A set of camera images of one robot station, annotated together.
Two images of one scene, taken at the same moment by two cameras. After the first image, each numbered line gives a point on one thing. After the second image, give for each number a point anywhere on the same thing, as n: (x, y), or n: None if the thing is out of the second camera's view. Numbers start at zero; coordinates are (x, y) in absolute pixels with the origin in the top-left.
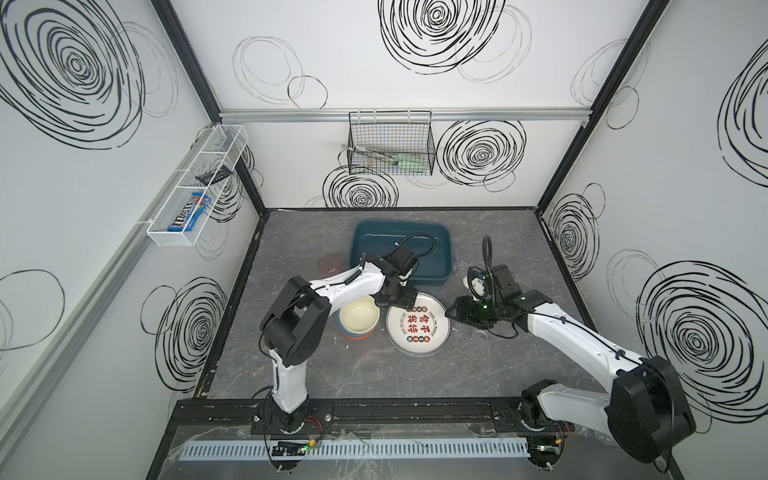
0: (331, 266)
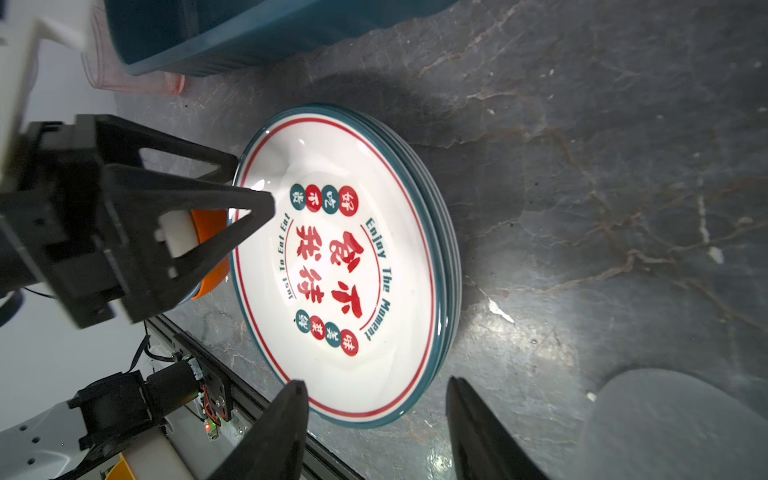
0: (105, 65)
